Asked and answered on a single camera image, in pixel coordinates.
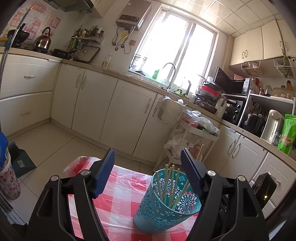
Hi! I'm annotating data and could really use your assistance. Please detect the range hood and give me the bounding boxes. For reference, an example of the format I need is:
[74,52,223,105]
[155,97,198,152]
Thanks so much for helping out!
[44,0,94,14]

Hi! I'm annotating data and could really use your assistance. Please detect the black cutting board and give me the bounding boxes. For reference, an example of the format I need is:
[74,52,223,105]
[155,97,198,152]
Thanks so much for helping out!
[77,45,100,63]

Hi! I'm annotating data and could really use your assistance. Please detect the wall spice rack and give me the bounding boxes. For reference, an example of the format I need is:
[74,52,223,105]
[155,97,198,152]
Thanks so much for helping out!
[67,25,104,61]

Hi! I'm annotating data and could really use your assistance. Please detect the mop handle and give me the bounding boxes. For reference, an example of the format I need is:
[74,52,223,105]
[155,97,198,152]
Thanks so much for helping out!
[0,4,35,84]

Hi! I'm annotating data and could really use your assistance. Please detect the chrome sink faucet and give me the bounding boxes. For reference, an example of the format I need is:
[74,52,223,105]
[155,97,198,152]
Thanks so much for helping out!
[163,62,176,91]

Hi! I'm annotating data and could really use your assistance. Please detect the white thermos pot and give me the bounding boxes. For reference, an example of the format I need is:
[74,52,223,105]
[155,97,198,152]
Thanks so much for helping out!
[260,109,284,144]

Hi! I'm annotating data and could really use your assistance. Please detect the white rolling kitchen cart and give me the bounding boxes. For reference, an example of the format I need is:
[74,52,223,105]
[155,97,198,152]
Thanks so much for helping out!
[154,109,220,171]

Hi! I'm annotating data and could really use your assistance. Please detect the black rice cooker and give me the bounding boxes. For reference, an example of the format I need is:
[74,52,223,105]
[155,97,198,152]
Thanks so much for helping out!
[242,113,266,137]

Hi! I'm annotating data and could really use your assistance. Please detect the white hanging trash bag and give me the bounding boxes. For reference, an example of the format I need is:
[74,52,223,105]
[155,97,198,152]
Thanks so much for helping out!
[158,96,186,126]

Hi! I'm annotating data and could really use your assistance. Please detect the black toaster oven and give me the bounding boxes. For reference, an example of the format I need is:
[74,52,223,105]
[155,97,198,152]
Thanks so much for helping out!
[222,99,246,125]

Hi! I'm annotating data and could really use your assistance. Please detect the wall gas water heater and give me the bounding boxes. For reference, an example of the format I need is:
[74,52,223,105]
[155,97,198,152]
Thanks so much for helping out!
[115,0,152,31]

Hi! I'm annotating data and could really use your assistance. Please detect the black microwave oven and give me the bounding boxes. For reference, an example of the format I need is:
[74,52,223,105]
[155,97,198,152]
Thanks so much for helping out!
[213,67,251,96]

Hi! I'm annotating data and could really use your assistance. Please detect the green snack bag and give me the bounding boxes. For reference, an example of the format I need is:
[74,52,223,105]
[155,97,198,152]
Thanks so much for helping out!
[277,114,296,155]

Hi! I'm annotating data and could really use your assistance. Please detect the teal perforated utensil holder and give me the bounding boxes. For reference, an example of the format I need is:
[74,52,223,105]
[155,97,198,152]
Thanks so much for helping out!
[133,169,201,234]

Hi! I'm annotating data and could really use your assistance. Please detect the chopstick in holder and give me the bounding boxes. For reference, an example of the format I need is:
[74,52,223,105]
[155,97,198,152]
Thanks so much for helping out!
[170,168,180,205]
[171,184,190,209]
[156,171,163,201]

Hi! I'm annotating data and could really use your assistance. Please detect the wire hanging basket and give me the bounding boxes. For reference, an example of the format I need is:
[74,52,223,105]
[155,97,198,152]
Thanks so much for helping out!
[273,56,296,80]

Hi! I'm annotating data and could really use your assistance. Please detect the steel kettle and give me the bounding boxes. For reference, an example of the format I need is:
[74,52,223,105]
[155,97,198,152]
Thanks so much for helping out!
[33,27,51,52]

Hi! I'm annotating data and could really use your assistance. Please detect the stacked pots and pans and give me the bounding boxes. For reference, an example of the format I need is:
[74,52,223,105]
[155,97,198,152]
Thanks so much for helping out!
[194,82,227,118]

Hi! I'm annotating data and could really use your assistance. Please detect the green dish soap bottle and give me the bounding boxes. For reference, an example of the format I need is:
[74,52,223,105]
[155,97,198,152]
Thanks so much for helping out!
[152,69,159,80]

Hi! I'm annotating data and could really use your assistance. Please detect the clear plastic bottle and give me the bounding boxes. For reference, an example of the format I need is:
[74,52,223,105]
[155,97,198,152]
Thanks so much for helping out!
[101,53,112,69]

